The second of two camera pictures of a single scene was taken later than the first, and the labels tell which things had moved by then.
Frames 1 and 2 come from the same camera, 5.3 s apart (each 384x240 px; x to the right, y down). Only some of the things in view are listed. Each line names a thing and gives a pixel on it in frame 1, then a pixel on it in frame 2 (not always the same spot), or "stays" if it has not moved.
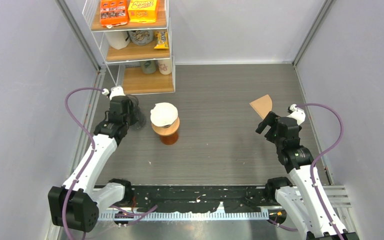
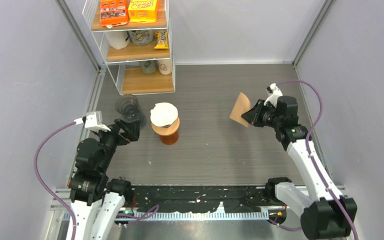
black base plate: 202,198 stays
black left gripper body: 129,118 -> 110,140
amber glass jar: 169,139 stays
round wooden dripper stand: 166,129 stays
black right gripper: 268,121 -> 253,117
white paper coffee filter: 163,114 stays
